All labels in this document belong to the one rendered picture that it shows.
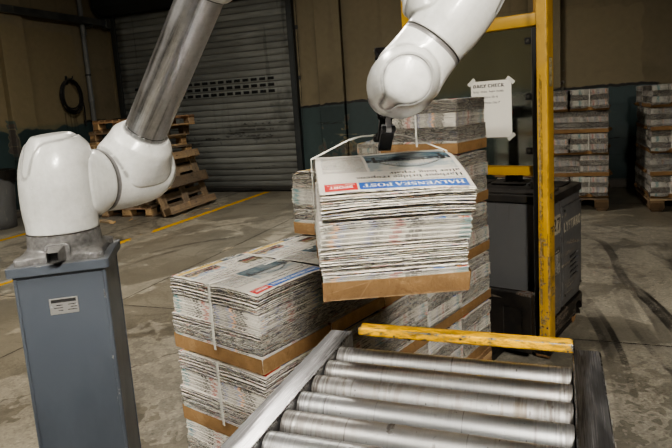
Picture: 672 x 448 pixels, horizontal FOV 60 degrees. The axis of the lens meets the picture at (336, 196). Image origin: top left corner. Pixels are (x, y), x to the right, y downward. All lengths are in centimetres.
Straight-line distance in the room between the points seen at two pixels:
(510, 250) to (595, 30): 555
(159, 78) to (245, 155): 820
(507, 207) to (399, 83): 232
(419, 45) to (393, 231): 36
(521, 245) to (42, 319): 233
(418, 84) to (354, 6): 807
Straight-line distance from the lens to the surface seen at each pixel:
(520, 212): 309
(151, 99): 142
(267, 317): 158
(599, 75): 836
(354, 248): 109
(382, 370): 115
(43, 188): 138
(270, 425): 100
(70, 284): 140
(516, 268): 317
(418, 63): 84
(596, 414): 104
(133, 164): 146
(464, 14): 91
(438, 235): 110
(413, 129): 251
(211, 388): 182
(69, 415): 151
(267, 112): 933
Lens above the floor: 129
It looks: 9 degrees down
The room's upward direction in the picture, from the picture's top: 4 degrees counter-clockwise
